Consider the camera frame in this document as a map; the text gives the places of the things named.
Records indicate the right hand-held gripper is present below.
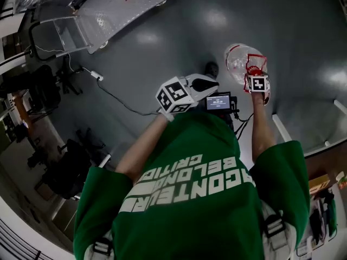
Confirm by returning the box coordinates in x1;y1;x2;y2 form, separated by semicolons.
248;75;272;106

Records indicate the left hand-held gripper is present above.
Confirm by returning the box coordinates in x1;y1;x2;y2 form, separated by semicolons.
156;73;220;114

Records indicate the clear water jug red cap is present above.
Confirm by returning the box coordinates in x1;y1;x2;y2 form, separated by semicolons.
224;43;269;94

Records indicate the grey platform trolley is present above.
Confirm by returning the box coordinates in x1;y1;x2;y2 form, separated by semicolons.
28;0;175;62

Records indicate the person's right forearm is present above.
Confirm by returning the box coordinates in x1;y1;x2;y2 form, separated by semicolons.
250;92;278;165

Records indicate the person's left forearm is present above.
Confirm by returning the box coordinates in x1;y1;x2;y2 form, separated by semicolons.
115;112;171;185

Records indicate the black shoe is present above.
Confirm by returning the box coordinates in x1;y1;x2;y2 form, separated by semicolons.
204;61;220;79

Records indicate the small black monitor screen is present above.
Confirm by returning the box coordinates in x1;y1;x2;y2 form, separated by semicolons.
205;92;240;114

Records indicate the dark brown table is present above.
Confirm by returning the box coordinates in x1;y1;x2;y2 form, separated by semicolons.
272;99;347;200

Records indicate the green shirt person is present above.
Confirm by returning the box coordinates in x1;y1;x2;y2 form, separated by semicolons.
73;111;311;260

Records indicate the small wooden box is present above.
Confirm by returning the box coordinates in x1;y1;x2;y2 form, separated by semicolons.
309;174;330;197

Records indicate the small white cup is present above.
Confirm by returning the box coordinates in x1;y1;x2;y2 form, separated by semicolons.
335;171;347;190

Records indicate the white storage shelf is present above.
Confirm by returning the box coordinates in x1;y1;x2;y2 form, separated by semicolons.
297;188;339;257

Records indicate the black office chair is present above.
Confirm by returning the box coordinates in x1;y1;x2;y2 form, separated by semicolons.
0;55;84;114
27;128;110;200

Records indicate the black monitor cable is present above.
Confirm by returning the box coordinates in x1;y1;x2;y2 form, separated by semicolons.
233;112;255;141

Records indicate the black power cable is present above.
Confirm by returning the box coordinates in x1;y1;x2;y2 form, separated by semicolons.
96;79;161;116

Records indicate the thin white cable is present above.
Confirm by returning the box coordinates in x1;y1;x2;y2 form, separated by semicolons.
35;44;93;74

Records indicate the grey harness strap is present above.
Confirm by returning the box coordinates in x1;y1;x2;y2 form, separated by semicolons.
83;230;115;260
260;201;298;260

